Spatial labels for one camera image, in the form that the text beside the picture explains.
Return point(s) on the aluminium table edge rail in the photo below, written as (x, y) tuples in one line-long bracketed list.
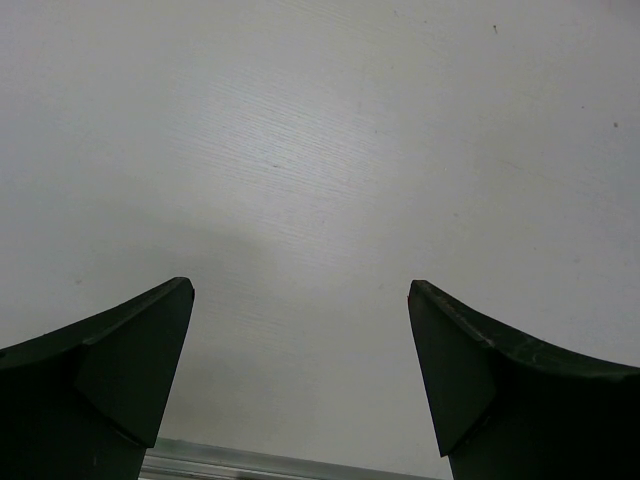
[(176, 459)]

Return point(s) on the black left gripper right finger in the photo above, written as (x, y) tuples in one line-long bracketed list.
[(507, 405)]

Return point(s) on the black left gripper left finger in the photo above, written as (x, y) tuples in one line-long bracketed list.
[(86, 401)]

